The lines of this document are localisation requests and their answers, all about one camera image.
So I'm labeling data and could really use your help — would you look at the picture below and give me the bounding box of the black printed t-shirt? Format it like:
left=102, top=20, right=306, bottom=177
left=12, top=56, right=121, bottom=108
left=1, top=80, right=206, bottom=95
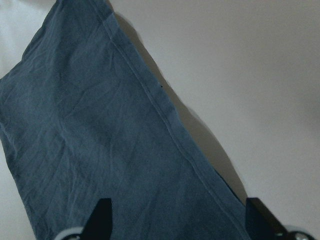
left=0, top=0, right=249, bottom=240

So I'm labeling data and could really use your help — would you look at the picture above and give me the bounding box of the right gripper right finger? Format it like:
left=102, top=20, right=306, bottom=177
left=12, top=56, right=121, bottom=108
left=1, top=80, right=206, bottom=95
left=245, top=197, right=288, bottom=240

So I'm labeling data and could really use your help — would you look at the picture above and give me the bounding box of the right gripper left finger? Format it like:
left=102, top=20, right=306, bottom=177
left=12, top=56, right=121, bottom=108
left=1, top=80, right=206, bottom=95
left=81, top=198, right=113, bottom=240

